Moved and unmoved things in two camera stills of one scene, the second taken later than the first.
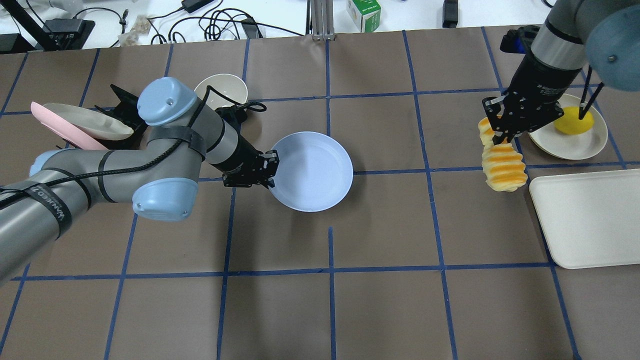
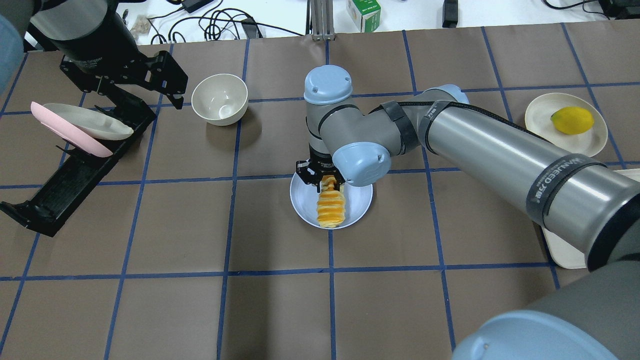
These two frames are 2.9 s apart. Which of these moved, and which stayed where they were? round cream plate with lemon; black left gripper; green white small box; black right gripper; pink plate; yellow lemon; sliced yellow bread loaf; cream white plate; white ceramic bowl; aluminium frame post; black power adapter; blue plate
Moved: black left gripper; blue plate; black right gripper; sliced yellow bread loaf
Stayed: cream white plate; aluminium frame post; round cream plate with lemon; black power adapter; pink plate; yellow lemon; white ceramic bowl; green white small box
